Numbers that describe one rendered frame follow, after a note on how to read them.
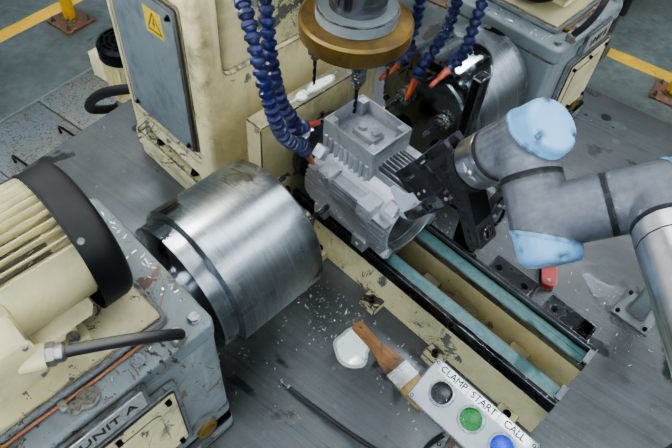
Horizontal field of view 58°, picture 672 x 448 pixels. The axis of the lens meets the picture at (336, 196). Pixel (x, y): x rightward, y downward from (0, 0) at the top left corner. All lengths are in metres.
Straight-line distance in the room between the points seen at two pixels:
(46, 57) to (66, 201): 2.60
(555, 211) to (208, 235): 0.46
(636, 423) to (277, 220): 0.76
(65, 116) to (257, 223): 1.44
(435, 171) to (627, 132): 0.97
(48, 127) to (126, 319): 1.47
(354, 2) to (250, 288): 0.44
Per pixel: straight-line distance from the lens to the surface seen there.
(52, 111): 2.29
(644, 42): 3.79
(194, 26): 1.01
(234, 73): 1.11
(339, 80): 1.14
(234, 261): 0.87
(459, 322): 1.10
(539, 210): 0.72
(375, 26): 0.91
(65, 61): 3.21
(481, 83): 1.02
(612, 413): 1.27
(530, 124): 0.72
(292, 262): 0.92
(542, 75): 1.35
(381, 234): 1.04
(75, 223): 0.68
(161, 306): 0.82
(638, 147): 1.75
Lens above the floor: 1.86
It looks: 50 degrees down
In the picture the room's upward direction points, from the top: 6 degrees clockwise
